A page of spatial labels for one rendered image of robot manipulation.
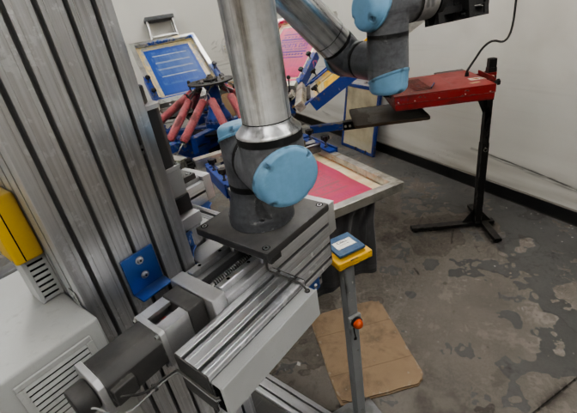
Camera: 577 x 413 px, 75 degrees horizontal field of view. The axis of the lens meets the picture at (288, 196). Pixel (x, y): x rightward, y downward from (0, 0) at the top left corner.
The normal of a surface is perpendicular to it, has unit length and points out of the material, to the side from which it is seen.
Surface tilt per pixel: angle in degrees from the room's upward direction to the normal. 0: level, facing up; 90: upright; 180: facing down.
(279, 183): 98
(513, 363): 0
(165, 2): 90
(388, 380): 0
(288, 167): 98
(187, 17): 90
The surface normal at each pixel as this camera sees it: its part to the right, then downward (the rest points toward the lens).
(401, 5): 0.43, 0.36
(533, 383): -0.14, -0.88
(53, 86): 0.78, 0.18
